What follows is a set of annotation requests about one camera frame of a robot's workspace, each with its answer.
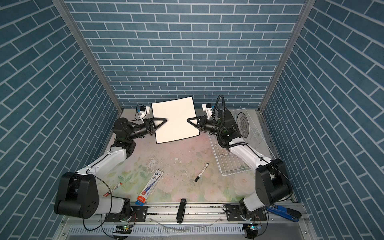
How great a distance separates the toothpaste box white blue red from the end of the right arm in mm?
395

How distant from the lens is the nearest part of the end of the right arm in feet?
2.23

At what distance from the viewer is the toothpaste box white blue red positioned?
0.79m
